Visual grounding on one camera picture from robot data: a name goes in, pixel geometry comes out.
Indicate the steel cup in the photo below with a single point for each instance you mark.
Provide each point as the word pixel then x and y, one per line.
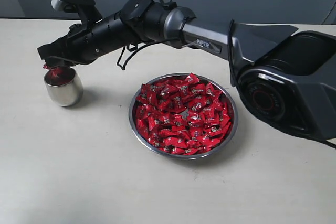
pixel 65 90

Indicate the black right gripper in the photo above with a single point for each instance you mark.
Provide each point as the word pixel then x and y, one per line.
pixel 91 40

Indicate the round steel bowl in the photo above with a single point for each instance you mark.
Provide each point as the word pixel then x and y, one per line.
pixel 183 116

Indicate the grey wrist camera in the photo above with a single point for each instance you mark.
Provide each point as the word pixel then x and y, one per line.
pixel 86 9

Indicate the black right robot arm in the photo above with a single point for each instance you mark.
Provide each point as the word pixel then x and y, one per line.
pixel 284 77

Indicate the pile of red candies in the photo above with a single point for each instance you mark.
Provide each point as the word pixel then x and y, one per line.
pixel 183 115

